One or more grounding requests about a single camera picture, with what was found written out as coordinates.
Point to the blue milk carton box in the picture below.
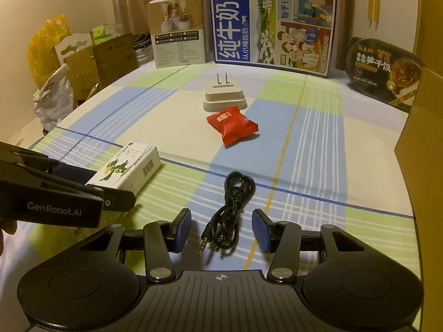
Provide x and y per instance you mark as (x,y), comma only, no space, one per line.
(242,24)

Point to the wooden door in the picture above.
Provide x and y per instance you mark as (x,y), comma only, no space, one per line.
(431,13)

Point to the yellow plastic bag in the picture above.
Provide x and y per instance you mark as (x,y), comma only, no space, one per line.
(48,48)

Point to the small brown carton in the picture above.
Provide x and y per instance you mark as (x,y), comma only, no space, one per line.
(83,76)

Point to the large printed brown carton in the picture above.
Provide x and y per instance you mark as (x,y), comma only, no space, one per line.
(114,58)

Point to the brown cardboard box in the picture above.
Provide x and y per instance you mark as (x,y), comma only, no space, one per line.
(425,166)

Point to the white medicine box bird print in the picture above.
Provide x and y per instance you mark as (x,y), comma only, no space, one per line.
(131,166)

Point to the checked cloth desktop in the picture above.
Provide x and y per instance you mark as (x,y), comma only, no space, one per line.
(311,152)

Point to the white crumpled snack bag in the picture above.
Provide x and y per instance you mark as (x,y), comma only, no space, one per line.
(55,100)

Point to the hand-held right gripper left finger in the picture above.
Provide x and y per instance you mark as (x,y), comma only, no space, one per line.
(182,230)

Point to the white cardboard cutout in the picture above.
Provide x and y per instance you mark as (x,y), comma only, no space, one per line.
(72,46)

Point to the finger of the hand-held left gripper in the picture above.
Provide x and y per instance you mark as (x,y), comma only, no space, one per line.
(74,173)
(119,200)

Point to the red candy packet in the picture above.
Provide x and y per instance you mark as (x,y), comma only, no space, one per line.
(235,126)

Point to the hanging wooden sticks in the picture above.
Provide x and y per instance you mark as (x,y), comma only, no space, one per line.
(373,0)

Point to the green tissue pack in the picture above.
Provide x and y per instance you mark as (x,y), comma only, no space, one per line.
(105,31)

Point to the white plug adapter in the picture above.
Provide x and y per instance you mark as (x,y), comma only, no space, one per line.
(225,98)

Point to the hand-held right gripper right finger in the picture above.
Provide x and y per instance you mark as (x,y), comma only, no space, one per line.
(262,230)

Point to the black instant meal bowl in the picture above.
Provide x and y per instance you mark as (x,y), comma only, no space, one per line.
(380,72)

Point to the beige product box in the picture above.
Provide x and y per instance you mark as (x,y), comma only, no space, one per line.
(176,38)

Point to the person's left hand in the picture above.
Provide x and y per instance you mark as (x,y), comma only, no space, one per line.
(6,238)

